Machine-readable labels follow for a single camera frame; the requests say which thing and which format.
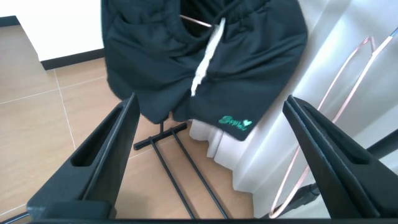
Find black clothes rack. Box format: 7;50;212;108
133;121;398;218

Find white curtain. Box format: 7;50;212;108
189;0;398;218

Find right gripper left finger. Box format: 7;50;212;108
27;92;141;218

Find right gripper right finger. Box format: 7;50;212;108
282;95;398;218

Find black drawstring shorts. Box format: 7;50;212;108
101;0;308;141

